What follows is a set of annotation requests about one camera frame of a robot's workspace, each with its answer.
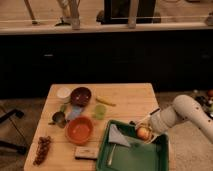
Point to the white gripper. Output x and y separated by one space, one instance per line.
146 123

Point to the yellow red apple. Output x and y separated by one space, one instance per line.
143 133

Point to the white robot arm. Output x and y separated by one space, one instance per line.
183 108

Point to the green plastic tray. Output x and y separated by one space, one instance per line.
139 157

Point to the grey metal spatula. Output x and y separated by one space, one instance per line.
117 138

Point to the light green cup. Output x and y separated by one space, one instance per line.
100 111

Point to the yellow banana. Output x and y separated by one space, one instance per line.
105 101

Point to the orange bowl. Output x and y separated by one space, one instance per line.
79 130

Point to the dark red bowl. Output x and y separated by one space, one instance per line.
80 96

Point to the brown rectangular sponge block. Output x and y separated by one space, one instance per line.
90 153

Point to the wooden table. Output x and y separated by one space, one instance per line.
132 102

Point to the metal measuring cup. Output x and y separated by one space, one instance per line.
58 117

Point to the small white bowl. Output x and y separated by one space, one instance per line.
63 94

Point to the bunch of red grapes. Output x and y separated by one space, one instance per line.
42 150

